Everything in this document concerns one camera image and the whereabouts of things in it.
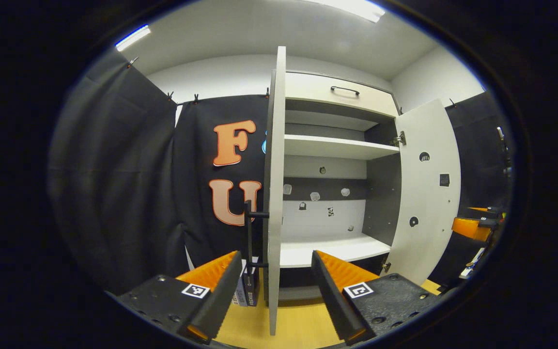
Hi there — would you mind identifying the navy book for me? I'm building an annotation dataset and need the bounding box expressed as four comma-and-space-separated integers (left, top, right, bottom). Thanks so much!
243, 262, 261, 307

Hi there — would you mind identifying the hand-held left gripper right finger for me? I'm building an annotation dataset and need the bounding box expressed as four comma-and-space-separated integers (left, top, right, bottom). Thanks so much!
311, 250, 442, 346

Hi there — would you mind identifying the white double-door shoe cabinet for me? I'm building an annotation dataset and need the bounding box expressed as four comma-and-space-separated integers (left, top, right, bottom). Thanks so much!
279, 70, 403, 301

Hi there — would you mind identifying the long ceiling light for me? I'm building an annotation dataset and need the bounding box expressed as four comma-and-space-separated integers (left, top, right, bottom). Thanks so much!
308, 0, 386, 23
115, 25, 151, 52

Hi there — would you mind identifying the black backdrop cloth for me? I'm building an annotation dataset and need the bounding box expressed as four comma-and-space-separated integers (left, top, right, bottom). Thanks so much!
47, 48, 512, 294

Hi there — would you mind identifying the white door with headphone sticker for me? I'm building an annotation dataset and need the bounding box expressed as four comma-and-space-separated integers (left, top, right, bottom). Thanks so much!
381, 98, 462, 286

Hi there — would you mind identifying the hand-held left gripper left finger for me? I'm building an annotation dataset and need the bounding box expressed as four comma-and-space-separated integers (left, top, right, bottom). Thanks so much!
114, 250, 243, 345

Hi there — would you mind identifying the white door with camera sticker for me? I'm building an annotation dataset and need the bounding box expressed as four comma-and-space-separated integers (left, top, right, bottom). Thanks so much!
243, 46, 287, 336

